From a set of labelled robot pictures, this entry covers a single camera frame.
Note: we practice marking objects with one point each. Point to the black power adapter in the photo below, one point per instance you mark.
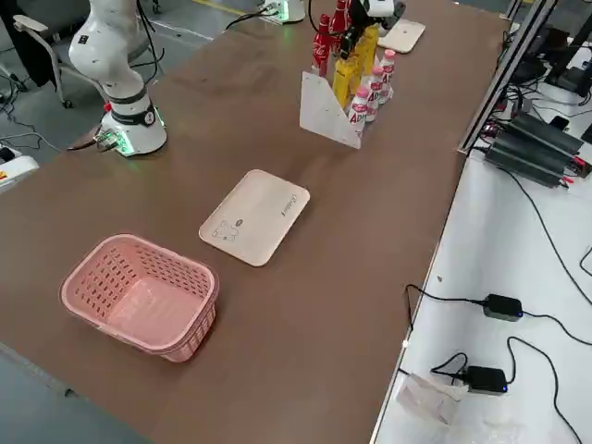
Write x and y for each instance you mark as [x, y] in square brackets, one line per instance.
[485, 380]
[502, 306]

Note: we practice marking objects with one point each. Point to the yellow pear drink bottle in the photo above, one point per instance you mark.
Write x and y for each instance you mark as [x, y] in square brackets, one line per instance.
[344, 85]
[370, 51]

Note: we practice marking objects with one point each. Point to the cream rectangular tray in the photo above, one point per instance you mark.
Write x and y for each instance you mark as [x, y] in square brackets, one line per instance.
[402, 36]
[254, 217]

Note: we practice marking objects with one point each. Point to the aluminium frame rail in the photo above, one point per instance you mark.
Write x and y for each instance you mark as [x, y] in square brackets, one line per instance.
[504, 74]

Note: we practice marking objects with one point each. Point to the red Coca-Cola bottle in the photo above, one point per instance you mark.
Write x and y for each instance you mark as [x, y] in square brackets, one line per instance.
[321, 51]
[337, 16]

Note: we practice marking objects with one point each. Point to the clear plastic bag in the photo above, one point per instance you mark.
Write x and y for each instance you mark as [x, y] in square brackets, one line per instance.
[430, 398]

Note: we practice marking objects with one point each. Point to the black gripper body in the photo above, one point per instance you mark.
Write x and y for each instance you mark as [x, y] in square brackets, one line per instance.
[360, 14]

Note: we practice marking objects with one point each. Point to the black finned power supply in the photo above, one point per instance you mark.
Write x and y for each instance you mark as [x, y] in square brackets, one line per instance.
[532, 148]

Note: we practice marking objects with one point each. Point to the pink plastic basket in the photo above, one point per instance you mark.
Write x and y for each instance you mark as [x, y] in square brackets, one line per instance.
[139, 300]

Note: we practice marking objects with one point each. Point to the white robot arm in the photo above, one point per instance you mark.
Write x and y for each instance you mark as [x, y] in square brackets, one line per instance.
[115, 60]
[293, 9]

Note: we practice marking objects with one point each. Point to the grey office chair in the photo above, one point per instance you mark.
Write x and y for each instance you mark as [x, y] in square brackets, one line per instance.
[39, 41]

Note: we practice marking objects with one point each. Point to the clear acrylic stepped shelf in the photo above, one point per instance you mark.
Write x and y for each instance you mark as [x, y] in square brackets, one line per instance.
[326, 111]

